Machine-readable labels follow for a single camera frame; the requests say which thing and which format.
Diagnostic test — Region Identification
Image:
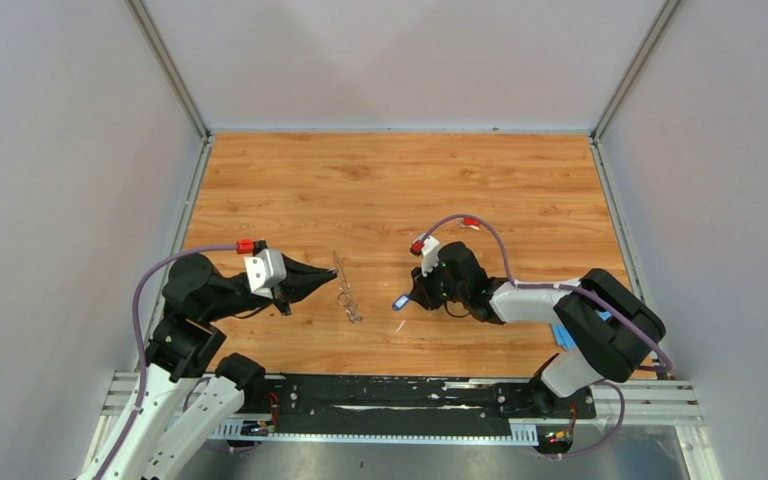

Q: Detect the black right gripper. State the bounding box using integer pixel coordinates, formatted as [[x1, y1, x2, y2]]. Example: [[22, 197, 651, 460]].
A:
[[410, 257, 469, 311]]

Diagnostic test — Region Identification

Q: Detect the metal key organizer plate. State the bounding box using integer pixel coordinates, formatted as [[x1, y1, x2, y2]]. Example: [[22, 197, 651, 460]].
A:
[[333, 250, 363, 324]]

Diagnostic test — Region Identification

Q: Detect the red-headed key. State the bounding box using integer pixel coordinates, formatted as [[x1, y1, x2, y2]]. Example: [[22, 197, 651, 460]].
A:
[[458, 216, 482, 231]]

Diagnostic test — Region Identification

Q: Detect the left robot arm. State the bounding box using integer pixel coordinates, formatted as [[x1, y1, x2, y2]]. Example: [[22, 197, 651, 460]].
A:
[[80, 239, 338, 479]]

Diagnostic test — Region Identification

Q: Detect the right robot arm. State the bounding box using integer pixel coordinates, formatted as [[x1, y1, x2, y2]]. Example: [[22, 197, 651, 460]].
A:
[[407, 238, 666, 418]]

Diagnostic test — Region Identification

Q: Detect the blue cloth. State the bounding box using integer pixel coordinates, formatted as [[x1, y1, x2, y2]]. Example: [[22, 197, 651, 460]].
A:
[[551, 311, 612, 351]]

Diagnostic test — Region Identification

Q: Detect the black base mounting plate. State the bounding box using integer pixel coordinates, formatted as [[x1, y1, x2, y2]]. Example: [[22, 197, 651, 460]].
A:
[[238, 374, 596, 438]]

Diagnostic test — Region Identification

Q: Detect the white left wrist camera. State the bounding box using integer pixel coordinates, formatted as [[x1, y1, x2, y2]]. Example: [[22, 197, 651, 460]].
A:
[[244, 248, 287, 299]]

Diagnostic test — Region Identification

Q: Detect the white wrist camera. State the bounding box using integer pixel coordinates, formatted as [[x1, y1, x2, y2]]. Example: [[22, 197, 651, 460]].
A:
[[420, 236, 441, 276], [244, 248, 287, 299]]

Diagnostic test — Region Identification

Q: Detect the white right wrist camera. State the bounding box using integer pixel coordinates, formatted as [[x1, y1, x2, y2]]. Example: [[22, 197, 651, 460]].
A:
[[420, 236, 441, 276]]

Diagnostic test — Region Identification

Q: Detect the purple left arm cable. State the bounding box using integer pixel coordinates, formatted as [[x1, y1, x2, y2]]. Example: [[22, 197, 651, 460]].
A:
[[92, 238, 256, 480]]

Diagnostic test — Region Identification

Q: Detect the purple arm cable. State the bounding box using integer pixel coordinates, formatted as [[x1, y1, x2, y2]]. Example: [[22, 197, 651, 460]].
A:
[[410, 213, 677, 460], [92, 238, 256, 480]]

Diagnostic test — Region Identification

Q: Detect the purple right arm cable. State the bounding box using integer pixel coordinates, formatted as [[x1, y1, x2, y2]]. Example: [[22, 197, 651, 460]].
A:
[[410, 213, 677, 460]]

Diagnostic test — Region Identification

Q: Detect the aluminium rail base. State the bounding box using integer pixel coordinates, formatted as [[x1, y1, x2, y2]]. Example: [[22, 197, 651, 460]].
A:
[[79, 370, 723, 480]]

